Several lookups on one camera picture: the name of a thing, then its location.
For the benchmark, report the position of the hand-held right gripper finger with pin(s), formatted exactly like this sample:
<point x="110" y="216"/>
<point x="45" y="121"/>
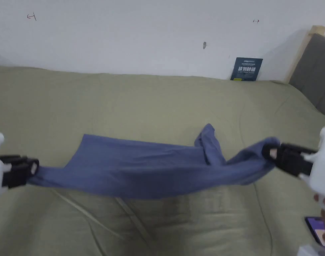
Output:
<point x="290" y="150"/>
<point x="295" y="166"/>

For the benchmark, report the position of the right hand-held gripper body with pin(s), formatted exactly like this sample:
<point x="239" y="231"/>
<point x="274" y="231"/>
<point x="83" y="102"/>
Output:
<point x="322" y="165"/>

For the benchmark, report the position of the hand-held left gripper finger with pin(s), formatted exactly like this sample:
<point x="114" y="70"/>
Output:
<point x="21" y="162"/>
<point x="17" y="177"/>

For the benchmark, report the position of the dark blue shirt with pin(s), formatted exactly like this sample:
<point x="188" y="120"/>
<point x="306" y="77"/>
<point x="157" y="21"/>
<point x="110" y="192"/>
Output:
<point x="141" y="168"/>

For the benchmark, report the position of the phone with lit screen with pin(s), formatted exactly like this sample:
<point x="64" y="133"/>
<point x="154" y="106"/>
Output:
<point x="315" y="229"/>

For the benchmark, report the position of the dark blue printed card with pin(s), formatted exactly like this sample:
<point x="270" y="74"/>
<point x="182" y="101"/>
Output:
<point x="246" y="69"/>

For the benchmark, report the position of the bed with pale green sheet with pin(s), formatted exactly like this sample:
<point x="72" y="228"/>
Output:
<point x="141" y="101"/>

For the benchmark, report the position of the grey padded headboard, wooden frame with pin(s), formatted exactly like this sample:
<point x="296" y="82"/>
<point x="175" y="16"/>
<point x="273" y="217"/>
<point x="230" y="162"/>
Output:
<point x="314" y="72"/>

